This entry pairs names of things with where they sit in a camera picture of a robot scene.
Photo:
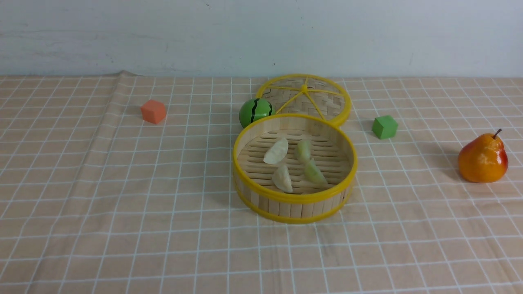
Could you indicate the orange cube block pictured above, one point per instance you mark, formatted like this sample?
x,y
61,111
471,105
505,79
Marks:
x,y
153,111

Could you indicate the green striped watermelon ball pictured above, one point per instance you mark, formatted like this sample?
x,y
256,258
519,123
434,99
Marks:
x,y
255,109

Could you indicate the orange yellow toy pear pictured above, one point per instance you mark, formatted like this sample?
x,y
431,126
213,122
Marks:
x,y
484,160

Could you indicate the yellow rimmed bamboo steamer tray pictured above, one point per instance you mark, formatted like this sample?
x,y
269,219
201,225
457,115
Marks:
x,y
332,150

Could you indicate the pale green dumpling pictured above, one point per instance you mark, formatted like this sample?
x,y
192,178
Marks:
x,y
303,151
313,173

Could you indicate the white dumpling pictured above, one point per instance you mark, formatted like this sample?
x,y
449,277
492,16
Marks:
x,y
277,152
281,179

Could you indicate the green cube block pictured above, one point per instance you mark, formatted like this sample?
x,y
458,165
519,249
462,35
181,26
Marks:
x,y
384,127

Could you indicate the yellow rimmed woven steamer lid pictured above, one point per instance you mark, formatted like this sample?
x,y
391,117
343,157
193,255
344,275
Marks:
x,y
308,94

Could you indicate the beige checkered tablecloth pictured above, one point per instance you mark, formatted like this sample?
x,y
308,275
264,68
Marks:
x,y
94,200

